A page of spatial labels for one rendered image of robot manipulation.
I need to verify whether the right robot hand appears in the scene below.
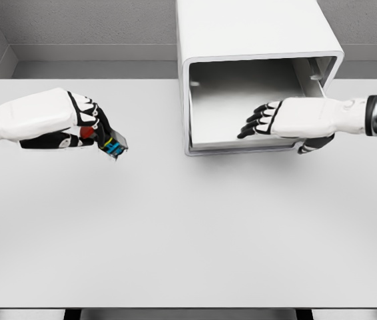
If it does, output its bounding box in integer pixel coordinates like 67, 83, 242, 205
236, 97, 339, 155

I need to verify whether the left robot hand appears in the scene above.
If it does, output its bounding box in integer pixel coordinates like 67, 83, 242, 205
17, 87, 114, 151

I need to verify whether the white tabletop storage cabinet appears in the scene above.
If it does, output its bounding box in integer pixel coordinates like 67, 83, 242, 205
175, 0, 346, 157

